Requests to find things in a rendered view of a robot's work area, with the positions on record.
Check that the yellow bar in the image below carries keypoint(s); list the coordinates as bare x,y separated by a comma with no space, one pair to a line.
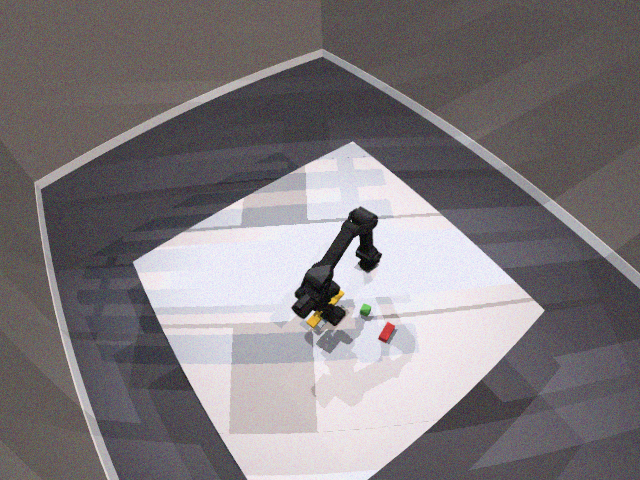
315,318

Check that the red block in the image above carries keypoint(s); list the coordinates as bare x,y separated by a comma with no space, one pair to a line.
388,329

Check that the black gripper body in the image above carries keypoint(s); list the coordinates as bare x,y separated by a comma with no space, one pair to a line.
334,313

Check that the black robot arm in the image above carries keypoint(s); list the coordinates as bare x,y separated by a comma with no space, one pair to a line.
319,276

